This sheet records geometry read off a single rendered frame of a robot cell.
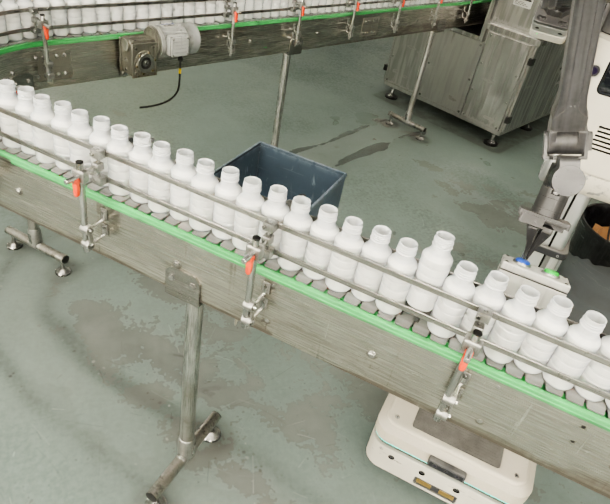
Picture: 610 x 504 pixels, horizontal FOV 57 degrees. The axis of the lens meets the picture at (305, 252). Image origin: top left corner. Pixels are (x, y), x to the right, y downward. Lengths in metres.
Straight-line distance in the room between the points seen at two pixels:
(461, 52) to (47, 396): 3.87
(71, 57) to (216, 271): 1.41
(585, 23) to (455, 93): 3.85
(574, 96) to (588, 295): 1.68
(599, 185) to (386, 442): 1.04
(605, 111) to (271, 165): 0.97
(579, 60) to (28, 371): 2.04
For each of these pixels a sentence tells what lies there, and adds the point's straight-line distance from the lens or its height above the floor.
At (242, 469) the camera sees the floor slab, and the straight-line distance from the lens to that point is 2.06.
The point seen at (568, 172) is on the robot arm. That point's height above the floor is 1.34.
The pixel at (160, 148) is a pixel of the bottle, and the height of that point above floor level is 1.16.
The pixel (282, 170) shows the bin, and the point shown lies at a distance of 1.84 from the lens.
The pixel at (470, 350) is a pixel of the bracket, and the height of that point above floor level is 1.08.
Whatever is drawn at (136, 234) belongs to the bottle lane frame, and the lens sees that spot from 1.39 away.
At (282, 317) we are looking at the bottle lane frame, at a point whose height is 0.89.
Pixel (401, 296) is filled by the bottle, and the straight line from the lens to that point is 1.13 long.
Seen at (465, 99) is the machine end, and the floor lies 0.28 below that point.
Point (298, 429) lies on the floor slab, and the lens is 2.18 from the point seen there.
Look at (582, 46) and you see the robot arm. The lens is 1.11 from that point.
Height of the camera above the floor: 1.74
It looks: 36 degrees down
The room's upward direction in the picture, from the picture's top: 11 degrees clockwise
